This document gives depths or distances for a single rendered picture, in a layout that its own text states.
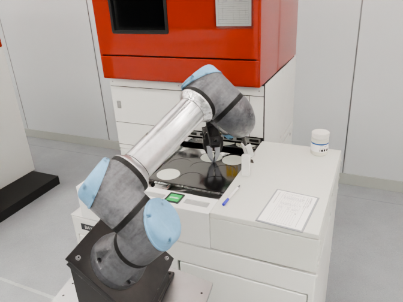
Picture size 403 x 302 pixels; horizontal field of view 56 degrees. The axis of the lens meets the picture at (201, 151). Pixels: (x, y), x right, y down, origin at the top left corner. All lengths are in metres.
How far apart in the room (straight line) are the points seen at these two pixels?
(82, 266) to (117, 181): 0.24
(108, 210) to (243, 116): 0.46
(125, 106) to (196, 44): 0.56
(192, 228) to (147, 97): 0.85
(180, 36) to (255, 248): 0.96
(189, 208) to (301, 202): 0.37
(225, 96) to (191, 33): 0.67
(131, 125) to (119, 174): 1.17
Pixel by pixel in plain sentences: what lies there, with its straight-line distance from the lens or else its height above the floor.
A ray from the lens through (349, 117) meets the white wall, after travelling 3.24.
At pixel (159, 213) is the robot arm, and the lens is 0.91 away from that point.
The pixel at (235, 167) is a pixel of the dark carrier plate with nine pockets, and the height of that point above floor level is 0.90.
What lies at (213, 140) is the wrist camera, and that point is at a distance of 1.59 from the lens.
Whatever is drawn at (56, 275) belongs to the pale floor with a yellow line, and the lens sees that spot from 2.68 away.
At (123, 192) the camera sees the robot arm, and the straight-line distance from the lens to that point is 0.91.
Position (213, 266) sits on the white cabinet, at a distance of 1.39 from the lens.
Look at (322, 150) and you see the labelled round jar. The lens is 1.64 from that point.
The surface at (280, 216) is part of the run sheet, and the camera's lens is 1.24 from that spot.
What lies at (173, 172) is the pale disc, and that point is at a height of 0.90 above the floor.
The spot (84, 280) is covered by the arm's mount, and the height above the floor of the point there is 1.00.
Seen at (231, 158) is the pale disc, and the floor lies 0.90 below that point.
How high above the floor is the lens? 1.66
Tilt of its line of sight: 24 degrees down
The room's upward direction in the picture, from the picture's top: 3 degrees counter-clockwise
